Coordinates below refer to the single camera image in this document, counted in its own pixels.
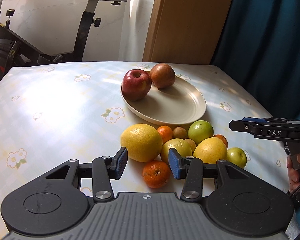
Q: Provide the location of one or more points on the dark teal curtain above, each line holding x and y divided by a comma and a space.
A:
259, 48

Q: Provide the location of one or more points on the small tangerine hidden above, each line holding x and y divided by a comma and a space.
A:
156, 174

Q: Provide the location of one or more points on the orange-yellow orange far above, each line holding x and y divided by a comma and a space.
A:
142, 141

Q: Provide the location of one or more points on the small tangerine by plate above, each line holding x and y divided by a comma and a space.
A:
166, 133

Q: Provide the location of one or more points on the person's right hand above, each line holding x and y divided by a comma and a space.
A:
293, 175

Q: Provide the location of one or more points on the wooden board headboard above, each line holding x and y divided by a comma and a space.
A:
185, 31

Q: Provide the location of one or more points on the large yellow orange near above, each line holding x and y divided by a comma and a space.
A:
211, 150

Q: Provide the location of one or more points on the green-yellow apple near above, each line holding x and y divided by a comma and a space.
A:
237, 156

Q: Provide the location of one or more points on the floral tablecloth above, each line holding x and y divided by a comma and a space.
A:
51, 114

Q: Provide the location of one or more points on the cream round plate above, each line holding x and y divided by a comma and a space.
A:
180, 104

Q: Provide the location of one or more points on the green apple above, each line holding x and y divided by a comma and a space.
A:
200, 130

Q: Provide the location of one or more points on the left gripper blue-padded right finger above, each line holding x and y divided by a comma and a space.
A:
191, 170

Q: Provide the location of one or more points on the yellow-green round fruit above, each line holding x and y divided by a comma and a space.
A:
180, 145

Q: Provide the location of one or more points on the black exercise bike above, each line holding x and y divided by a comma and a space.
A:
36, 32

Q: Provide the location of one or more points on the dark red-brown apple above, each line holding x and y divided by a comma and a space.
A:
162, 75

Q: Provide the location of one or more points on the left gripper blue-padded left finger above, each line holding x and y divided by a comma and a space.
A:
104, 169

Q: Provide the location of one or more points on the small tangerine right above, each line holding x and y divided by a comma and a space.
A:
222, 138

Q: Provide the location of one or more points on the large red apple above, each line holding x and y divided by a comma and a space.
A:
136, 84

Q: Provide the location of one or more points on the small brown fruit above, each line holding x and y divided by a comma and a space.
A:
180, 132
191, 143

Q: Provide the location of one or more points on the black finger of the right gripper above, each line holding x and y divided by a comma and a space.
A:
244, 125

